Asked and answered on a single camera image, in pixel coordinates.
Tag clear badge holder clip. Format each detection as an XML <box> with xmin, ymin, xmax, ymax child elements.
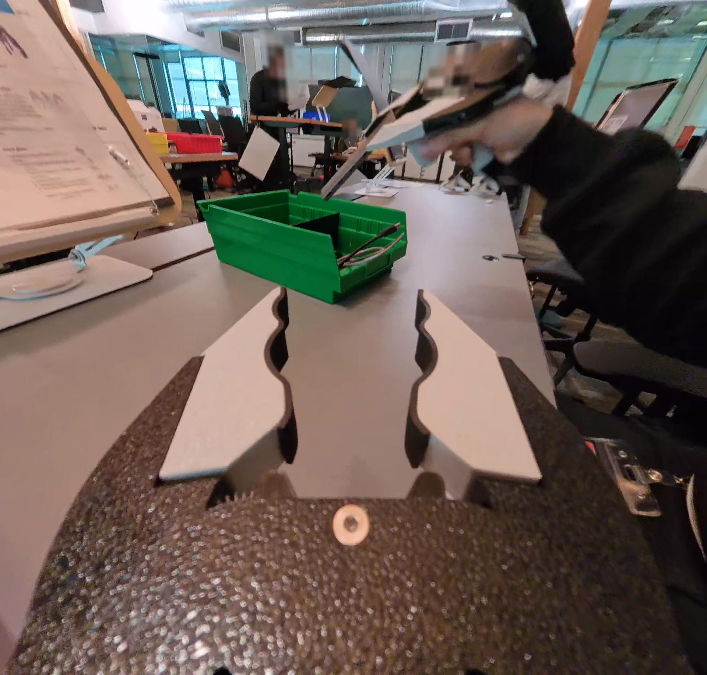
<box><xmin>588</xmin><ymin>437</ymin><xmax>707</xmax><ymax>518</ymax></box>

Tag person's right forearm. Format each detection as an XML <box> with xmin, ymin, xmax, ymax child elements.
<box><xmin>497</xmin><ymin>105</ymin><xmax>707</xmax><ymax>369</ymax></box>

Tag printed instruction sheets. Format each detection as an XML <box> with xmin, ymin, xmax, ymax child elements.
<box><xmin>0</xmin><ymin>0</ymin><xmax>171</xmax><ymax>232</ymax></box>

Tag red plastic bin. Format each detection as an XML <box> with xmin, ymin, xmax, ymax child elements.
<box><xmin>165</xmin><ymin>132</ymin><xmax>225</xmax><ymax>155</ymax></box>

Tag grey hanging card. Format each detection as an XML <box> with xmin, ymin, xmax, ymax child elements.
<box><xmin>238</xmin><ymin>128</ymin><xmax>281</xmax><ymax>182</ymax></box>

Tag person's right hand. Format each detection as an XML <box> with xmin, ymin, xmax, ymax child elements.
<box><xmin>425</xmin><ymin>102</ymin><xmax>554</xmax><ymax>166</ymax></box>

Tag wooden document stand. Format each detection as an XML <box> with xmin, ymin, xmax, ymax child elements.
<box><xmin>0</xmin><ymin>0</ymin><xmax>184</xmax><ymax>333</ymax></box>

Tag green plastic bin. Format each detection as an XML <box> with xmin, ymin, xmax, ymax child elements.
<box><xmin>196</xmin><ymin>189</ymin><xmax>408</xmax><ymax>305</ymax></box>

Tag black bin divider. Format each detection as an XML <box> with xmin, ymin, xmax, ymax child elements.
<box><xmin>292</xmin><ymin>213</ymin><xmax>341</xmax><ymax>257</ymax></box>

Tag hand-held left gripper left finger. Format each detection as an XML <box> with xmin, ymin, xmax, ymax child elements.
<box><xmin>158</xmin><ymin>286</ymin><xmax>299</xmax><ymax>496</ymax></box>

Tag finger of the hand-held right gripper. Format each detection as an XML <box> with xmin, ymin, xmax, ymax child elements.
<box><xmin>362</xmin><ymin>112</ymin><xmax>443</xmax><ymax>153</ymax></box>

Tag black office chair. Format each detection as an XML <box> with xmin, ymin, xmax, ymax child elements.
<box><xmin>525</xmin><ymin>258</ymin><xmax>707</xmax><ymax>417</ymax></box>

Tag grey braided cable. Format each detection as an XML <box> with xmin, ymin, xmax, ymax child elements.
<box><xmin>336</xmin><ymin>222</ymin><xmax>407</xmax><ymax>270</ymax></box>

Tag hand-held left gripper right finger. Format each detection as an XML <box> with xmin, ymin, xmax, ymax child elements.
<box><xmin>404</xmin><ymin>289</ymin><xmax>543</xmax><ymax>500</ymax></box>

